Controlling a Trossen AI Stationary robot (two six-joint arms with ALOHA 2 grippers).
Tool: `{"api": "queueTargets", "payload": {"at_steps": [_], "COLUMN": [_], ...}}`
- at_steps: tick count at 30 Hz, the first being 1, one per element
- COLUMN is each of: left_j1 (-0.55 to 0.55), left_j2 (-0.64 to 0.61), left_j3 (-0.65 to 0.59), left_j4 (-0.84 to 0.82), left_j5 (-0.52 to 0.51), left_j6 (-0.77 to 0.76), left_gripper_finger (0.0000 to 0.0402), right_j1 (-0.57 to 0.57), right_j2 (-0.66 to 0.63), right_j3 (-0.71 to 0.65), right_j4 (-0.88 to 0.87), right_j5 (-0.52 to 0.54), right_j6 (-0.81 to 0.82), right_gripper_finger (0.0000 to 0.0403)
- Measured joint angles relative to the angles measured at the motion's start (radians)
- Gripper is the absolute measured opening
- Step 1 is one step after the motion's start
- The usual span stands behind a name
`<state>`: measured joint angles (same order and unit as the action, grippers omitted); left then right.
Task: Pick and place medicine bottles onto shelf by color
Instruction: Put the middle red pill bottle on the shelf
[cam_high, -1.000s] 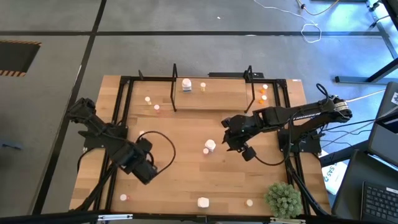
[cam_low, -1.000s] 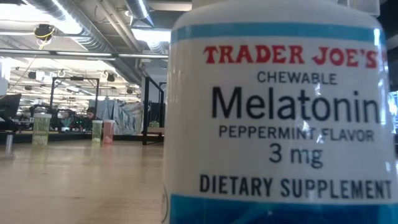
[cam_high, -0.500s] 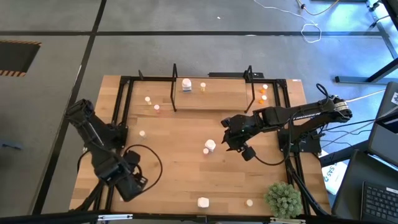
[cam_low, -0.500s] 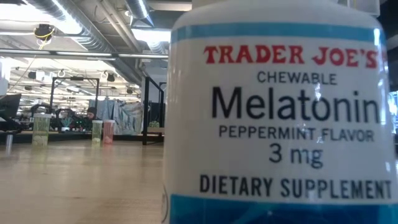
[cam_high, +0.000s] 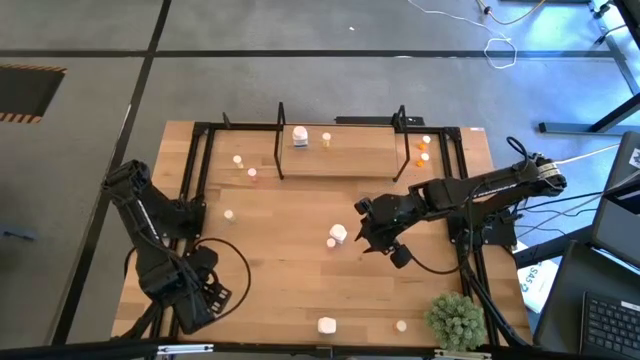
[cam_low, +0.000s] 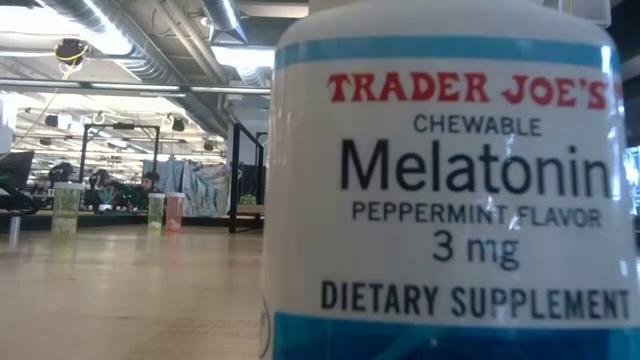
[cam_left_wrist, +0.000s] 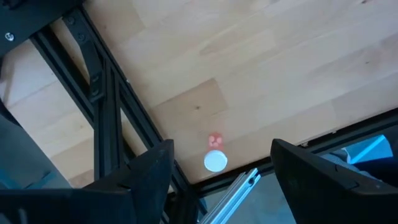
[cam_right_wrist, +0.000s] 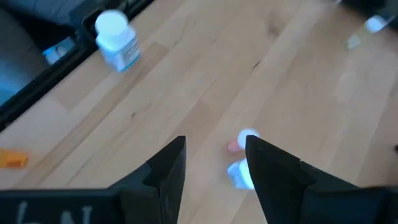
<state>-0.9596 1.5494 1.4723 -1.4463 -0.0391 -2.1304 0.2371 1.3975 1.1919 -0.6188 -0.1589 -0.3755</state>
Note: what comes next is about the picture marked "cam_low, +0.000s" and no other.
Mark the pink translucent pill bottle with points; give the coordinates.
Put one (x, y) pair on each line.
(174, 211)

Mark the green translucent pill bottle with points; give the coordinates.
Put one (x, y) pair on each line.
(66, 207)
(155, 212)

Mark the small green plant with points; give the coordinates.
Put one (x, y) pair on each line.
(247, 199)

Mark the hanging blue white cloth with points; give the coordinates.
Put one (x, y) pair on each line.
(200, 190)

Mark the white melatonin supplement bottle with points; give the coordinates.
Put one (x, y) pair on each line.
(450, 200)

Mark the person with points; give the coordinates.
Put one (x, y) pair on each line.
(149, 181)

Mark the long ceiling light bar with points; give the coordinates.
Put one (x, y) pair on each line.
(135, 86)

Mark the teal potted plant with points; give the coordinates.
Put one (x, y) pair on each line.
(106, 197)

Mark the dark computer monitor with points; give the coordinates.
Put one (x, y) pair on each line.
(15, 170)

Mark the bright display screen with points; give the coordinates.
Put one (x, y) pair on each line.
(634, 175)

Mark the wooden shelf with black frame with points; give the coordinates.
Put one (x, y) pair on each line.
(232, 175)

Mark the small silver ceiling duct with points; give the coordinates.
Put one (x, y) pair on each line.
(222, 15)

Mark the black background rig frame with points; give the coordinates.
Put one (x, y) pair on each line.
(120, 126)

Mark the large silver ceiling duct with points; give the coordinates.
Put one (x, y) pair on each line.
(140, 55)

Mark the black aluminium table frame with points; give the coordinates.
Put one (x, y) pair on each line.
(100, 221)

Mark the silver metal post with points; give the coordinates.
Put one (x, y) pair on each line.
(14, 232)

